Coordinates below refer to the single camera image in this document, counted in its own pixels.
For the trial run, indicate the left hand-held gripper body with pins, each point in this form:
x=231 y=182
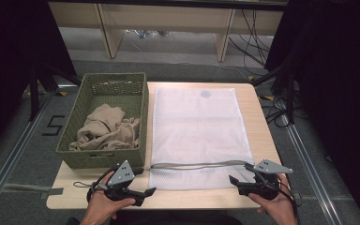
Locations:
x=122 y=176

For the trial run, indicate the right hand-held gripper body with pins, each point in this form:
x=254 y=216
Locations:
x=267 y=186

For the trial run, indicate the beige garment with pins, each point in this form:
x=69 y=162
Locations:
x=106 y=131

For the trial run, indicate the green woven basket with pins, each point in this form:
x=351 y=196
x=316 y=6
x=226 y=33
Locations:
x=75 y=159

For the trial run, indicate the white mesh laundry bag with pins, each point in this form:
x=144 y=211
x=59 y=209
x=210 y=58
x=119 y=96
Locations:
x=200 y=131

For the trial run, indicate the person's right hand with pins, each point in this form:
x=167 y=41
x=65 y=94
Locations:
x=281 y=204

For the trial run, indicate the person's left hand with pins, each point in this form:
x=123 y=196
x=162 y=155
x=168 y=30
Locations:
x=101 y=204

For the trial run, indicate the black metal stand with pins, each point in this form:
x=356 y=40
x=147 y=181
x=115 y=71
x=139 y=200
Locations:
x=33 y=93
x=290 y=93

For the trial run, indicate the black curtain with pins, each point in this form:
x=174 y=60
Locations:
x=9 y=62
x=340 y=93

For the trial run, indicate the clear plastic wrap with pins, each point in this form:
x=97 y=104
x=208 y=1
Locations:
x=147 y=33

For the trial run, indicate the metal floor rail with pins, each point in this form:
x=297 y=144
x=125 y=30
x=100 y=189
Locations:
x=9 y=162
x=312 y=175

